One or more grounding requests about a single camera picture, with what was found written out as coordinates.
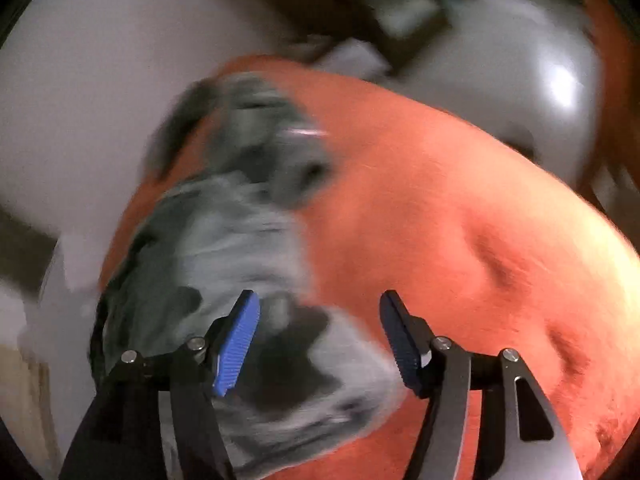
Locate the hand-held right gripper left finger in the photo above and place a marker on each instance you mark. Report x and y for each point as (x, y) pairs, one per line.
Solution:
(237, 345)

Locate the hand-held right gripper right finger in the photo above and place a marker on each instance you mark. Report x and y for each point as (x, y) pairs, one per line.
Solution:
(400, 345)

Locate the grey fleece cloth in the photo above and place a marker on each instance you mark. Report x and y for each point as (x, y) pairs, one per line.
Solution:
(225, 240)

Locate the orange blanket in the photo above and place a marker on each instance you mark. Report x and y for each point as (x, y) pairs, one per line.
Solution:
(450, 210)

